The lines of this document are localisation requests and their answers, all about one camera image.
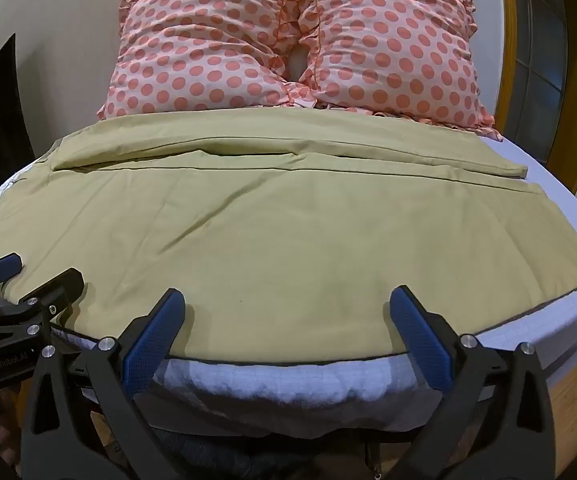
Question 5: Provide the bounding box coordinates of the yellow framed window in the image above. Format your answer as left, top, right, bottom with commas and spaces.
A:
409, 0, 577, 201

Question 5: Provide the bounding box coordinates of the pink polka dot pillow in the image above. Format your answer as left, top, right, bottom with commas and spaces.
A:
96, 0, 300, 122
261, 0, 503, 142

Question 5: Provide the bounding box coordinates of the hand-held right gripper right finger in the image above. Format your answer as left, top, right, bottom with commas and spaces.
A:
389, 286, 555, 480

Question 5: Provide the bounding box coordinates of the olive green bed sheet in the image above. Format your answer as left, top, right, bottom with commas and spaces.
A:
0, 110, 577, 367

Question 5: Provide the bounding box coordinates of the person's bare foot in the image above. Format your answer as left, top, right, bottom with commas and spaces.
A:
0, 415, 22, 453

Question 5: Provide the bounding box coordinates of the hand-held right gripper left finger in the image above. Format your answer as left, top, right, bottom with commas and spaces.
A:
22, 287, 186, 480

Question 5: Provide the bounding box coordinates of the white bed mattress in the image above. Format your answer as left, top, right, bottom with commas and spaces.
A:
0, 136, 577, 435

